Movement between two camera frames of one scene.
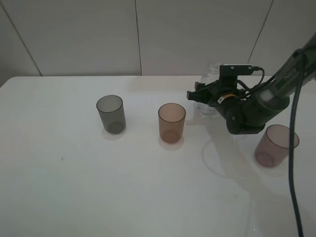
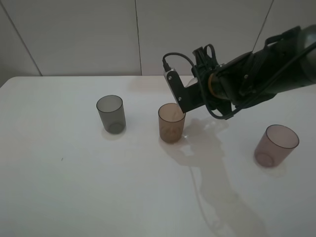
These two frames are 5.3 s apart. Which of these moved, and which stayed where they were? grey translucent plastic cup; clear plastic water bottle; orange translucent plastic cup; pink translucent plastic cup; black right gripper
Moved: clear plastic water bottle; black right gripper
Stayed: grey translucent plastic cup; orange translucent plastic cup; pink translucent plastic cup
